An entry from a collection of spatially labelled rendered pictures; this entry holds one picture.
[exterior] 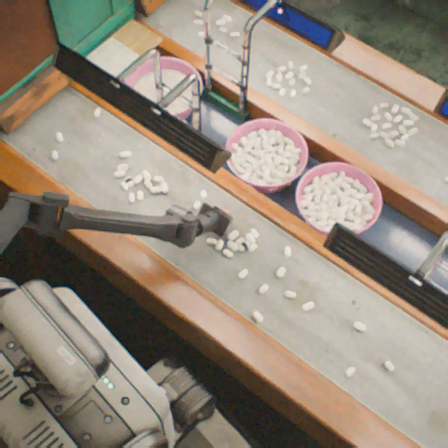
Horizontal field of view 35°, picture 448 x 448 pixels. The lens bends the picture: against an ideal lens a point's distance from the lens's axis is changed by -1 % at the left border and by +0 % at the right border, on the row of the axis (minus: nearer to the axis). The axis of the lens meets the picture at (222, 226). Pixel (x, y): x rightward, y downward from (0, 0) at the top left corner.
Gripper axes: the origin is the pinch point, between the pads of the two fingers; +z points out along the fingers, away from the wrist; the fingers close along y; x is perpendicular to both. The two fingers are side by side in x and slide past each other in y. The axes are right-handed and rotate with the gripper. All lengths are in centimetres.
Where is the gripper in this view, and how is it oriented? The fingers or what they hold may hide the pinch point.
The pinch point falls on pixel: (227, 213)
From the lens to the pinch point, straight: 217.3
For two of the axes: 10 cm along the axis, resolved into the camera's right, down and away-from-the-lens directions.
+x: -4.0, 8.1, 4.3
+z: 4.9, -2.1, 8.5
